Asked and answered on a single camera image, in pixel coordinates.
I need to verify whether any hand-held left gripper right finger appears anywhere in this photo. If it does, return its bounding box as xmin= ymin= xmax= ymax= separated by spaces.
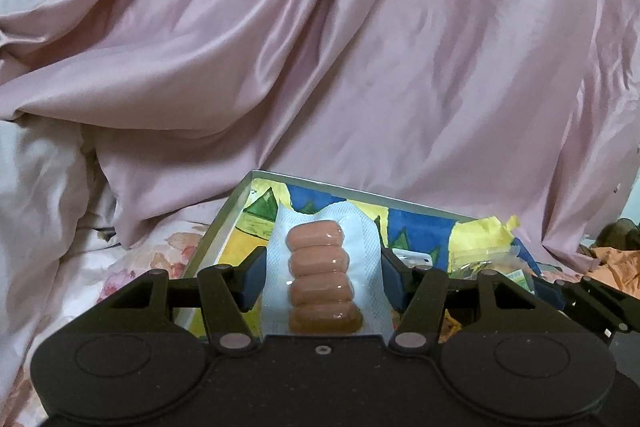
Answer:
xmin=382 ymin=247 xmax=596 ymax=353

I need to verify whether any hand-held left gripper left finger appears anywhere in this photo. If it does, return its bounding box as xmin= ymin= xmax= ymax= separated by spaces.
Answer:
xmin=42 ymin=246 xmax=268 ymax=355

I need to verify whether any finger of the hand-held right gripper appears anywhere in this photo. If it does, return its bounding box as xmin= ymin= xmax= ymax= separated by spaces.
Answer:
xmin=537 ymin=279 xmax=640 ymax=348

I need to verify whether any clear sausage packet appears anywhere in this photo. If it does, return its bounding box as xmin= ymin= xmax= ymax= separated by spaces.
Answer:
xmin=260 ymin=202 xmax=396 ymax=338

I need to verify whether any small green white packet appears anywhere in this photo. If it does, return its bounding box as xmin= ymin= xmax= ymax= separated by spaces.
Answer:
xmin=505 ymin=268 xmax=536 ymax=295

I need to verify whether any white snack packet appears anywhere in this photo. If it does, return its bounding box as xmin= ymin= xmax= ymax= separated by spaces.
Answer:
xmin=392 ymin=247 xmax=436 ymax=270

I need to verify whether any orange cloth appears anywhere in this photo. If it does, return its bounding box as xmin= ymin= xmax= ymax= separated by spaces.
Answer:
xmin=580 ymin=247 xmax=640 ymax=303

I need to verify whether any dark green cloth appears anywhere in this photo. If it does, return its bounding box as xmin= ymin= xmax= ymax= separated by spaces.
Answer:
xmin=592 ymin=218 xmax=640 ymax=253

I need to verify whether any pale yellow orange-striped packet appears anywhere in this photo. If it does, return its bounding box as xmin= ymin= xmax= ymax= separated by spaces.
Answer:
xmin=447 ymin=214 xmax=541 ymax=293

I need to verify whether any floral bedsheet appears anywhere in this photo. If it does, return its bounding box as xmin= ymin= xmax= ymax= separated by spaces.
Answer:
xmin=60 ymin=219 xmax=221 ymax=313

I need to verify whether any pink satin blanket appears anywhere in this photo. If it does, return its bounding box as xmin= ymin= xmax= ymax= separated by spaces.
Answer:
xmin=0 ymin=0 xmax=640 ymax=268

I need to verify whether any pale pink quilt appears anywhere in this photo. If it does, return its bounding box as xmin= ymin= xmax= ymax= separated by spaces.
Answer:
xmin=0 ymin=117 xmax=126 ymax=427

